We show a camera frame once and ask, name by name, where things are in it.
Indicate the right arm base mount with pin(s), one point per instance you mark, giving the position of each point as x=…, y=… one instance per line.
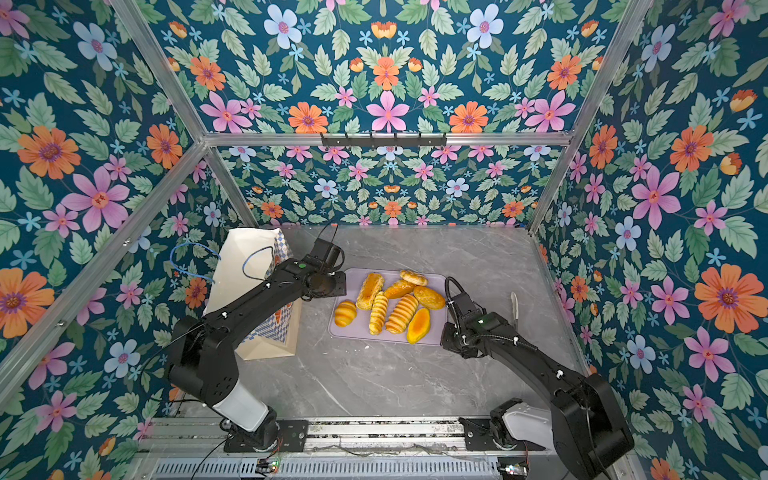
x=512, y=426

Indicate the oval golden bread bun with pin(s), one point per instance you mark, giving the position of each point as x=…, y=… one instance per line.
x=429, y=298

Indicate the black hook rail bracket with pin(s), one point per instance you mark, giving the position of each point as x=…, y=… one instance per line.
x=371, y=140

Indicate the lavender plastic tray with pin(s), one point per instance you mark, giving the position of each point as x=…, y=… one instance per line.
x=359, y=329

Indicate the wide striped bread roll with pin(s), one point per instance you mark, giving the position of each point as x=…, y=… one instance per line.
x=401, y=316

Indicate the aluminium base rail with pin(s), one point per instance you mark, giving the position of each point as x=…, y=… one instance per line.
x=447, y=435

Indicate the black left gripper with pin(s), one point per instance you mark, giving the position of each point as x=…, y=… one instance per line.
x=341, y=287

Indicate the small round striped bun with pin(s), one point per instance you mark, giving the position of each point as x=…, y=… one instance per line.
x=345, y=313

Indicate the long narrow striped bread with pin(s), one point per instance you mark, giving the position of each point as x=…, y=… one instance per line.
x=378, y=314

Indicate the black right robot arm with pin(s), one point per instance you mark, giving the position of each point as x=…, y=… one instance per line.
x=583, y=420

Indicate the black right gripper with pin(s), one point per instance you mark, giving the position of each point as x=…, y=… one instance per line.
x=445, y=339

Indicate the yellow orange mango bread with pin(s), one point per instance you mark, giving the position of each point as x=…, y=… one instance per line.
x=419, y=326

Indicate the checkered paper bread bag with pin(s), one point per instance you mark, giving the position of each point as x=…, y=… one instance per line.
x=246, y=259

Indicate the white perforated cable duct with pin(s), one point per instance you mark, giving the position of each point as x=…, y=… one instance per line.
x=330, y=468

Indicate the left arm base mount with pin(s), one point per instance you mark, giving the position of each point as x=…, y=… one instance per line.
x=273, y=435

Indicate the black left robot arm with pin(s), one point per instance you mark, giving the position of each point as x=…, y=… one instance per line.
x=202, y=355

